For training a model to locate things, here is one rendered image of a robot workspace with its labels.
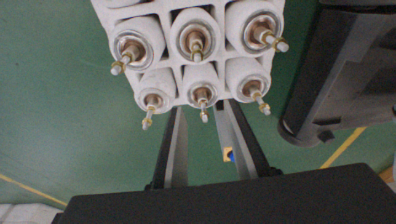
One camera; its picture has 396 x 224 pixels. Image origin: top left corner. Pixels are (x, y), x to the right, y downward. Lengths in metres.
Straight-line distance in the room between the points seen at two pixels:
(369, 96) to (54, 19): 1.11
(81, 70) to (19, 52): 0.21
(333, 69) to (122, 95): 0.77
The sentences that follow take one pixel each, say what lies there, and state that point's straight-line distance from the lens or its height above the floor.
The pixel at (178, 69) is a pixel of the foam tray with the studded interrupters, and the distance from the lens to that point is 0.38.
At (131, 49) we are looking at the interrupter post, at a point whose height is 0.27.
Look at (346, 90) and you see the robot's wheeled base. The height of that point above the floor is 0.19.
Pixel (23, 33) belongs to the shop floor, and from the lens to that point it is 0.78.
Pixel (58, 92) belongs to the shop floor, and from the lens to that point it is 0.86.
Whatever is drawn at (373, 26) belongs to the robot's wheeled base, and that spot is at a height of 0.20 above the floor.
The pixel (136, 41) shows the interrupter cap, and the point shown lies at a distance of 0.30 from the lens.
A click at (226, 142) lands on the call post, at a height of 0.30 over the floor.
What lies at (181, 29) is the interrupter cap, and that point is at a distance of 0.28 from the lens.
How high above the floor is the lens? 0.53
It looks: 49 degrees down
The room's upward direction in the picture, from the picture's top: 176 degrees clockwise
